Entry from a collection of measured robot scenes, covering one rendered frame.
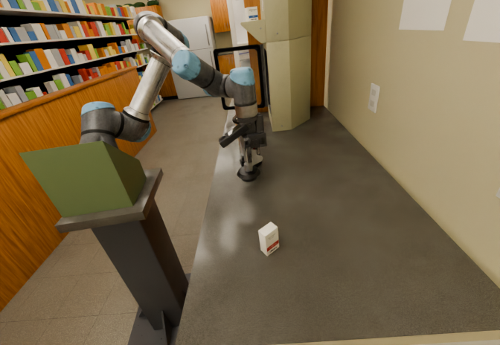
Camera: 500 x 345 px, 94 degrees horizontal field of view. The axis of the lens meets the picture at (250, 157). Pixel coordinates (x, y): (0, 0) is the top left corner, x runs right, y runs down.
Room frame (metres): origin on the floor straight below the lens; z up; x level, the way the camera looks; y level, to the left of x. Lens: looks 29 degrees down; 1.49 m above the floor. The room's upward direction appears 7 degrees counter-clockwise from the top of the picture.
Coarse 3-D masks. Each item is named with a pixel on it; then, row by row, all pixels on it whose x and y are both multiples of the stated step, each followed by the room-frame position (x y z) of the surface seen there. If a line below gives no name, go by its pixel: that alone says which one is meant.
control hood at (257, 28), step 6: (240, 24) 1.26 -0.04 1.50; (246, 24) 1.26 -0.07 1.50; (252, 24) 1.26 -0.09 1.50; (258, 24) 1.25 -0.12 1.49; (264, 24) 1.26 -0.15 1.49; (252, 30) 1.26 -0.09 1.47; (258, 30) 1.25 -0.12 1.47; (264, 30) 1.25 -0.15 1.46; (258, 36) 1.25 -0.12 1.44; (264, 36) 1.25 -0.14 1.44; (264, 42) 1.26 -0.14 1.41
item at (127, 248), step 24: (120, 240) 0.73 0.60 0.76; (144, 240) 0.74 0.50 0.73; (168, 240) 0.90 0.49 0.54; (120, 264) 0.73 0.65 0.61; (144, 264) 0.73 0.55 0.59; (168, 264) 0.81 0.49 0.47; (144, 288) 0.73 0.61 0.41; (168, 288) 0.74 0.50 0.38; (144, 312) 0.73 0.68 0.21; (168, 312) 0.73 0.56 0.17; (144, 336) 0.71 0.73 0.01; (168, 336) 0.67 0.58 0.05
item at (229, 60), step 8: (224, 56) 1.61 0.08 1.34; (232, 56) 1.60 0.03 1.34; (240, 56) 1.59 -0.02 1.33; (248, 56) 1.58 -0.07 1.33; (256, 56) 1.57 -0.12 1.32; (224, 64) 1.62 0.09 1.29; (232, 64) 1.60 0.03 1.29; (240, 64) 1.59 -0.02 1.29; (248, 64) 1.58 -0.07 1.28; (256, 64) 1.57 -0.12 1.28; (224, 72) 1.62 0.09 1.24; (256, 72) 1.57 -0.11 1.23; (256, 80) 1.57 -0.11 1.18; (256, 88) 1.57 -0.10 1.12; (256, 96) 1.57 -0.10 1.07; (232, 104) 1.61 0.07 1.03
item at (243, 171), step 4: (244, 164) 0.76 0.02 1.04; (240, 168) 0.78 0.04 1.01; (244, 168) 0.76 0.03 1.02; (256, 168) 0.77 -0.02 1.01; (240, 172) 0.75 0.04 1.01; (244, 172) 0.74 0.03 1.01; (248, 172) 0.74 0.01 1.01; (252, 172) 0.74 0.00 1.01; (256, 172) 0.74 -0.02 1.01; (240, 176) 0.73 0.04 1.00; (244, 176) 0.73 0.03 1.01; (248, 176) 0.72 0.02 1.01; (252, 176) 0.72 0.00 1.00; (256, 176) 0.73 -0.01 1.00; (244, 180) 0.73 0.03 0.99; (248, 180) 0.73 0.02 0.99; (252, 180) 0.73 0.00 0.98
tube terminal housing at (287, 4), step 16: (272, 0) 1.25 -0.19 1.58; (288, 0) 1.25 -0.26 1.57; (304, 0) 1.34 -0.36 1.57; (272, 16) 1.25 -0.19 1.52; (288, 16) 1.25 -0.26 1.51; (304, 16) 1.34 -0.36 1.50; (272, 32) 1.25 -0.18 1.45; (288, 32) 1.25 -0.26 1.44; (304, 32) 1.34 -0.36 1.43; (272, 48) 1.25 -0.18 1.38; (288, 48) 1.25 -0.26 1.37; (304, 48) 1.34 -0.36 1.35; (272, 64) 1.25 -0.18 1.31; (288, 64) 1.25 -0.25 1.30; (304, 64) 1.34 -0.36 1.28; (272, 80) 1.25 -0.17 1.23; (288, 80) 1.25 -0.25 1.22; (304, 80) 1.34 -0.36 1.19; (272, 96) 1.25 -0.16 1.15; (288, 96) 1.25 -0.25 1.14; (304, 96) 1.34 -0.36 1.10; (272, 112) 1.25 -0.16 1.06; (288, 112) 1.25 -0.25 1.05; (304, 112) 1.34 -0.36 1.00; (272, 128) 1.25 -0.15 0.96; (288, 128) 1.25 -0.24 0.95
